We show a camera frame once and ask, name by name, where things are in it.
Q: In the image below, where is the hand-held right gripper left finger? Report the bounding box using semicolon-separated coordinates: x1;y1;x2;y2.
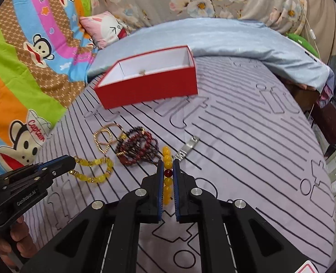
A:
20;160;165;273

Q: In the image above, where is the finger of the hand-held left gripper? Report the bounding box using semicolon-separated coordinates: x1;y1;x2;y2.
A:
2;156;77;197
0;155;71;189

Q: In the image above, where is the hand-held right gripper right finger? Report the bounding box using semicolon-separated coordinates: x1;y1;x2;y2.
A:
172;160;316;273

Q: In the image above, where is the amber yellow bead bracelet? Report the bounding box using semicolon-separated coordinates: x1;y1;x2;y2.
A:
162;146;173;207

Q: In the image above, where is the yellow bead gold spacer bracelet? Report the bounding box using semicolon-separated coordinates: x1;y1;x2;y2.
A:
68;156;114;185

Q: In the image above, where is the gold twisted bracelet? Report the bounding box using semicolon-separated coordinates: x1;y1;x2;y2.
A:
93;129;112;153

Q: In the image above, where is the red bead bracelet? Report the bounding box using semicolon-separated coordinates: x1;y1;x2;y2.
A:
115;132;157;166

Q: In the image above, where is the silver metal link bracelet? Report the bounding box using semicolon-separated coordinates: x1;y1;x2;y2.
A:
172;136;200;162

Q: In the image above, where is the dark brown bead bracelet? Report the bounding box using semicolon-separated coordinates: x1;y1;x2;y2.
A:
122;126;160;164

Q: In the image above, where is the red jewelry box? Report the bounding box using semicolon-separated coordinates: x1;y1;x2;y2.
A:
93;45;199;110

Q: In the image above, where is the person's left hand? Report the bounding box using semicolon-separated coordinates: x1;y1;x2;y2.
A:
0;215;33;273

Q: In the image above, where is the cartoon monkey printed blanket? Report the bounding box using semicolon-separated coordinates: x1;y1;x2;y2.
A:
0;0;99;177

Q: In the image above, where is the pink rabbit pillow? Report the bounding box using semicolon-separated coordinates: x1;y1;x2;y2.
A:
79;11;130;49

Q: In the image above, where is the red and white card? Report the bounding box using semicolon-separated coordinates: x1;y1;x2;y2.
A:
292;260;314;273

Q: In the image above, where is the light blue pillow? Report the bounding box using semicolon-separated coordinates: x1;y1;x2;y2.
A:
87;18;334;93

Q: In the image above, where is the dark wooden furniture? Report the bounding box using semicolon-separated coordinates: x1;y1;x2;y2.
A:
310;99;336;150

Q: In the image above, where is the green plush item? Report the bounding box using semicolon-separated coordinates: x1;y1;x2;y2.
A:
286;33;319;59

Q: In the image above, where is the beige curtain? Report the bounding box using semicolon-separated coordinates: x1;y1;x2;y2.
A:
306;0;336;63

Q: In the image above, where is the white cable with switch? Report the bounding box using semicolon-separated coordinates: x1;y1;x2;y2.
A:
304;17;320;63

